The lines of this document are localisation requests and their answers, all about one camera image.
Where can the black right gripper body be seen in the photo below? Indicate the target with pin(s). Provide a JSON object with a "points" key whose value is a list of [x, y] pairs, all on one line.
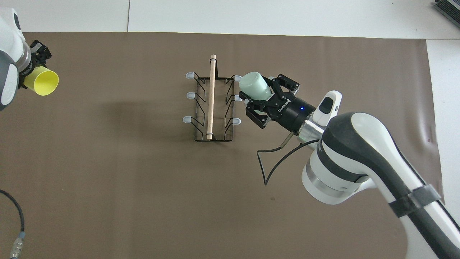
{"points": [[291, 111]]}

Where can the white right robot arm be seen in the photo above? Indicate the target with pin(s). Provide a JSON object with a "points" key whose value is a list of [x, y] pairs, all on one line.
{"points": [[359, 158]]}

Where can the yellow plastic cup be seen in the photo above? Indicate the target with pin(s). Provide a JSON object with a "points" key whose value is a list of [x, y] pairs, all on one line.
{"points": [[42, 83]]}

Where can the brown paper table mat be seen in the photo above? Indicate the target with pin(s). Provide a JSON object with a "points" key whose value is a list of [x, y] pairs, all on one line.
{"points": [[143, 201]]}

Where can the grey ribbed device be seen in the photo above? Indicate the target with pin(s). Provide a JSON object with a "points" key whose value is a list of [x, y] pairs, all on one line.
{"points": [[449, 8]]}

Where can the pale green plastic cup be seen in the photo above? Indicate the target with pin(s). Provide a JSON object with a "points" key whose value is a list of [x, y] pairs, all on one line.
{"points": [[253, 86]]}

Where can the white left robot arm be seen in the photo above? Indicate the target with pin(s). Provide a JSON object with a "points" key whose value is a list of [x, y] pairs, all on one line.
{"points": [[9, 61]]}

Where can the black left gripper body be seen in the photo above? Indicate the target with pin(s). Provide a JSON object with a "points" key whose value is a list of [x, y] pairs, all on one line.
{"points": [[28, 68]]}

